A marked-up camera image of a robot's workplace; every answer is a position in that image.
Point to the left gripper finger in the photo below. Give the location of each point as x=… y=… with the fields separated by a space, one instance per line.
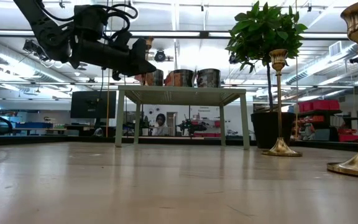
x=138 y=53

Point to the dark ribbed metal cup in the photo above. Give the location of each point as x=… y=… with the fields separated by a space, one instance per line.
x=157 y=77

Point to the tin can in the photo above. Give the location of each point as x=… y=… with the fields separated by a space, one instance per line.
x=180 y=77

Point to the black background robot arm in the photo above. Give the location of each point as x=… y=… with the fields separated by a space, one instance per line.
x=191 y=127

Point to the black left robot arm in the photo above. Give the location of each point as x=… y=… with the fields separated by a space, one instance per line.
x=42 y=28

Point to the black ceiling spotlight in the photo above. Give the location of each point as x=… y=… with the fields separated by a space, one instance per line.
x=160 y=56
x=233 y=57

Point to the black monitor screen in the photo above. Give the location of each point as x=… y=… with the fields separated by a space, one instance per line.
x=93 y=104

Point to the green perforated metal shelf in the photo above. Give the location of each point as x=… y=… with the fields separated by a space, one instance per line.
x=182 y=95

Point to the person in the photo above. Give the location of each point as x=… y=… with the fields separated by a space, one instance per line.
x=160 y=124

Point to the blue workbench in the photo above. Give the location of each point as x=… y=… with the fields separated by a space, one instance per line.
x=33 y=125

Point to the green potted plant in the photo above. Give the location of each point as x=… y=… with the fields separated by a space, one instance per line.
x=266 y=25

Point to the red storage bin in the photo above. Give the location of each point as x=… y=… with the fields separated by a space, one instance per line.
x=350 y=137
x=304 y=107
x=325 y=105

